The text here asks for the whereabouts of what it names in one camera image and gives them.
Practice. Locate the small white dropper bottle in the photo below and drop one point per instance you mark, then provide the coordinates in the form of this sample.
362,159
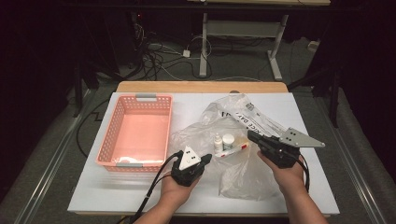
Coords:
218,143

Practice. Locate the small white power adapter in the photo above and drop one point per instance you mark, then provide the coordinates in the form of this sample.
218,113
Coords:
186,53

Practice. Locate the white floor socket box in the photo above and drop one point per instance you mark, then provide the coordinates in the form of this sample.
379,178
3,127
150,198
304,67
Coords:
313,45

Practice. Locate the white metal desk frame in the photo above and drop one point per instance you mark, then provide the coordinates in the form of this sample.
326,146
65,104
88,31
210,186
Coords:
243,28

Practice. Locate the white round jar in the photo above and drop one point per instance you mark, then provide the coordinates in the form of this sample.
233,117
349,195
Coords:
228,141

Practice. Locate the person's left hand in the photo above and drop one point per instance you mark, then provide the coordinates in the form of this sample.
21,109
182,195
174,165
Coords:
177,193

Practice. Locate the person's right hand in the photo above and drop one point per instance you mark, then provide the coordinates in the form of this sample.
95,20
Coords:
289,179

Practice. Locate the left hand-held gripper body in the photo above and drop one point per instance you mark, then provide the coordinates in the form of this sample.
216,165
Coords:
186,174

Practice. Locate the clear plastic bag smiley print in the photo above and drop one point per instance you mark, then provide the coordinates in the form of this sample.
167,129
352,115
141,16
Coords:
249,177

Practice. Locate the pink perforated plastic basket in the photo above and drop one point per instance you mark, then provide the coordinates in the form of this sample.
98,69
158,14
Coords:
137,130

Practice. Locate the black metal stand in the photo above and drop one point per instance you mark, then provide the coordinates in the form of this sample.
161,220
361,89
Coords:
81,84
334,93

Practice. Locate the small red white box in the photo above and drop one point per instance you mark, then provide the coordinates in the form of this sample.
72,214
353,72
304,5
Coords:
235,150

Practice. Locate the metal floor rail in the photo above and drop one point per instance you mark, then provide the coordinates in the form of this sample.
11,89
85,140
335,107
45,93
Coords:
355,161
46,174

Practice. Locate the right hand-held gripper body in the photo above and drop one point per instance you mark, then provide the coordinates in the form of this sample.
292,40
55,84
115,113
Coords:
281,154

